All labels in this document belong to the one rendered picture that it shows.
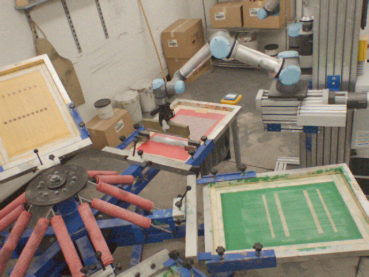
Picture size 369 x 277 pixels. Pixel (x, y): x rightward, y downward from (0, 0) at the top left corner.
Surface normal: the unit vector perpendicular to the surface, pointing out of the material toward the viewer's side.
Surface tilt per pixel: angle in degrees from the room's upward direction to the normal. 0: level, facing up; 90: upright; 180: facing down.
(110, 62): 90
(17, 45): 90
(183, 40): 90
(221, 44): 88
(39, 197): 0
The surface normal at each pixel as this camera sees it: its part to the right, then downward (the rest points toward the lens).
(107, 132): 0.87, 0.14
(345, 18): -0.33, 0.54
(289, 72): -0.04, 0.58
